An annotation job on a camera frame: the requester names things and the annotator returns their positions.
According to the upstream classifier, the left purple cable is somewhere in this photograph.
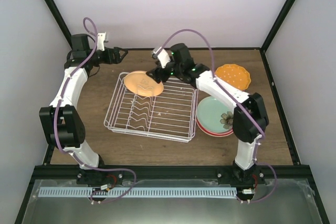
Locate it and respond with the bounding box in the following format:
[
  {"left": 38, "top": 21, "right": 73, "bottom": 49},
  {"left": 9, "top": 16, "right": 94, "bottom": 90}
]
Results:
[{"left": 54, "top": 17, "right": 137, "bottom": 204}]

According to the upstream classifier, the white wire dish rack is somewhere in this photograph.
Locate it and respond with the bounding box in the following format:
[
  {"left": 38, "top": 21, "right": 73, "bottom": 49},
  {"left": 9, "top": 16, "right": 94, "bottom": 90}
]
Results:
[{"left": 103, "top": 72, "right": 198, "bottom": 143}]

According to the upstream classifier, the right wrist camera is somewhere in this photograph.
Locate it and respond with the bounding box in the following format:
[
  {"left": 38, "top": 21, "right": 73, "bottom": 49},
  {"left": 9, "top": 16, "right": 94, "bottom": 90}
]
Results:
[{"left": 151, "top": 47, "right": 171, "bottom": 69}]

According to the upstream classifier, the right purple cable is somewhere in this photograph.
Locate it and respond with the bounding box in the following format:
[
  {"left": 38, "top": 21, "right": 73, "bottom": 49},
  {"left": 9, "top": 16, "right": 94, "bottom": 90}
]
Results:
[{"left": 157, "top": 28, "right": 266, "bottom": 143}]

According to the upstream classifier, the black enclosure frame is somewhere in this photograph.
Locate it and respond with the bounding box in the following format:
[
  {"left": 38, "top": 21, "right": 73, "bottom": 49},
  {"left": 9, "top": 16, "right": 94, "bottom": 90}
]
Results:
[{"left": 15, "top": 0, "right": 329, "bottom": 223}]

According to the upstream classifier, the red and teal plate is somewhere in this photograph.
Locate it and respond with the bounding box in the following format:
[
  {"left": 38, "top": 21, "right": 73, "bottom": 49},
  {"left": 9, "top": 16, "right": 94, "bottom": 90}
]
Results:
[{"left": 196, "top": 119, "right": 233, "bottom": 137}]

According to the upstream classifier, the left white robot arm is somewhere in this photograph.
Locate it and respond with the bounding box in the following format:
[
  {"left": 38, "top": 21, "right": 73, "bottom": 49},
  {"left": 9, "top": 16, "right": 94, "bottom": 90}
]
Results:
[{"left": 39, "top": 34, "right": 128, "bottom": 184}]

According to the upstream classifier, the plain pink plate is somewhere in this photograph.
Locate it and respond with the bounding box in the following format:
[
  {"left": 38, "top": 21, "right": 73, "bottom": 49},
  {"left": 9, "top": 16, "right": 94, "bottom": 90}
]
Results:
[{"left": 196, "top": 115, "right": 231, "bottom": 133}]

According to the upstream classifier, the light blue slotted cable duct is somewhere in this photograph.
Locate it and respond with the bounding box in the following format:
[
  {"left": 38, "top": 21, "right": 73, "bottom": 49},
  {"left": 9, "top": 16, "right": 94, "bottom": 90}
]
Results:
[{"left": 38, "top": 187, "right": 237, "bottom": 198}]

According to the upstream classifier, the pink polka dot plate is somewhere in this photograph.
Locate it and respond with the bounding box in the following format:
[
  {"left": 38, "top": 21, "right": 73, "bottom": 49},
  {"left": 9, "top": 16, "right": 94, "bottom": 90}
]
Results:
[{"left": 245, "top": 77, "right": 251, "bottom": 90}]

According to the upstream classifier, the mint green flower plate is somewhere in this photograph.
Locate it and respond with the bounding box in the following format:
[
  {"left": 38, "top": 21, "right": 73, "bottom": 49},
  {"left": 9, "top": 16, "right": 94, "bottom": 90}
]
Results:
[{"left": 196, "top": 97, "right": 233, "bottom": 129}]

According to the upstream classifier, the orange polka dot plate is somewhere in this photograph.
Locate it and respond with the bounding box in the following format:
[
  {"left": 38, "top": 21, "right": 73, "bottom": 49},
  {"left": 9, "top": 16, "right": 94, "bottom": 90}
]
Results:
[{"left": 215, "top": 64, "right": 250, "bottom": 91}]

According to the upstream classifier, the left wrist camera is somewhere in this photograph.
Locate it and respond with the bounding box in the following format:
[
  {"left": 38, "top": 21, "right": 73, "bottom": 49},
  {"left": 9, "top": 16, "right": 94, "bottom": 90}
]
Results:
[{"left": 97, "top": 32, "right": 108, "bottom": 43}]

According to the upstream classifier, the tan beige plate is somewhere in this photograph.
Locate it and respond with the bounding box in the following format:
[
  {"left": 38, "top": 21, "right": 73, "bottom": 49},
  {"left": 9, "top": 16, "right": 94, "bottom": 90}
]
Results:
[{"left": 123, "top": 71, "right": 164, "bottom": 97}]

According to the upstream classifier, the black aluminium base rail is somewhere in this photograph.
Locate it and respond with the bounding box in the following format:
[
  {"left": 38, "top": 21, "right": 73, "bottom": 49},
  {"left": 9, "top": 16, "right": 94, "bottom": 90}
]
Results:
[{"left": 34, "top": 165, "right": 310, "bottom": 184}]

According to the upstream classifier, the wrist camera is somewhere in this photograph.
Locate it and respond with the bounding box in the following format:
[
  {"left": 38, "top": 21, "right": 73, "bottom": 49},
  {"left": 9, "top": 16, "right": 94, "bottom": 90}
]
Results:
[
  {"left": 97, "top": 32, "right": 108, "bottom": 43},
  {"left": 151, "top": 47, "right": 171, "bottom": 69}
]

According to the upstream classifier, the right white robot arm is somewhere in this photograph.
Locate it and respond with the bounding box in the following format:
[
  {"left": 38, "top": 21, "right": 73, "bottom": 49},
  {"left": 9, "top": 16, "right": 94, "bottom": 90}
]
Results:
[{"left": 146, "top": 43, "right": 269, "bottom": 184}]

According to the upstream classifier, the purple cable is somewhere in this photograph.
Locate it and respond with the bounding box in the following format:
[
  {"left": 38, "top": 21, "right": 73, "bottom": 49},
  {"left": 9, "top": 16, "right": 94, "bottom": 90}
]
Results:
[
  {"left": 54, "top": 17, "right": 137, "bottom": 204},
  {"left": 157, "top": 28, "right": 266, "bottom": 143}
]

